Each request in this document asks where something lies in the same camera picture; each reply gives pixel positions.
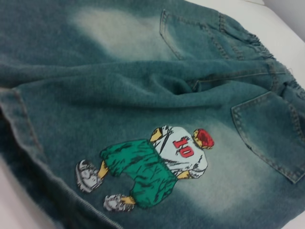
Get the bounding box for blue denim shorts with print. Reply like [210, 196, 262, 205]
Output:
[0, 0, 305, 229]

